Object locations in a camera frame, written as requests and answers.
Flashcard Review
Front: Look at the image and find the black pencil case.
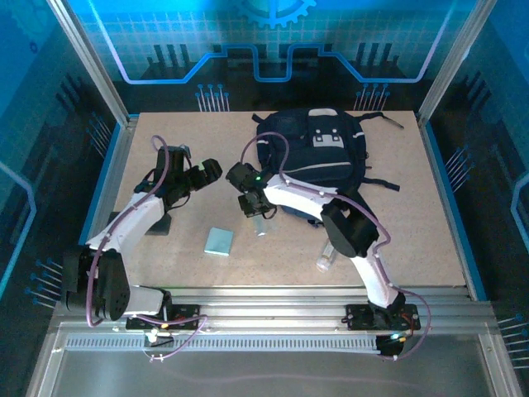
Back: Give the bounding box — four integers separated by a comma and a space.
107, 210, 173, 237

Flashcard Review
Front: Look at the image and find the light blue sticky note pad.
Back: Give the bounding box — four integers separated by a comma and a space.
204, 227, 236, 258

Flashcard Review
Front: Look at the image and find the navy blue backpack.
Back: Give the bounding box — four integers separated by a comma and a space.
251, 107, 404, 227

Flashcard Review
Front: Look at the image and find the grey metal front panel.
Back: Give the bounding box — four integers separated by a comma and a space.
24, 322, 524, 397

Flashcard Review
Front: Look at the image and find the aluminium side rail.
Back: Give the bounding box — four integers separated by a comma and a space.
68, 115, 141, 301
415, 115, 488, 301

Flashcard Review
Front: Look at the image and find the aluminium front rail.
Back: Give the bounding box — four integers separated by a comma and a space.
53, 285, 503, 337

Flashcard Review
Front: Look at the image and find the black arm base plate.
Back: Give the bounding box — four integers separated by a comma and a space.
126, 304, 202, 332
345, 304, 422, 332

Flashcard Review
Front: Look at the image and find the aluminium frame post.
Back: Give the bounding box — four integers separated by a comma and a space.
45, 0, 141, 127
416, 0, 500, 127

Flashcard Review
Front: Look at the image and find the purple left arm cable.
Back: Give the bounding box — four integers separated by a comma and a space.
84, 134, 210, 363

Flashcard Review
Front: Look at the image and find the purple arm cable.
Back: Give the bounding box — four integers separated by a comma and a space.
239, 131, 433, 361
84, 134, 210, 363

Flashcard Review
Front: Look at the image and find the slotted grey cable duct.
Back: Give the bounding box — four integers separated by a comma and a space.
64, 337, 384, 353

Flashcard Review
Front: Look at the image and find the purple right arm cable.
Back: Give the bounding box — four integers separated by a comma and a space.
239, 131, 433, 361

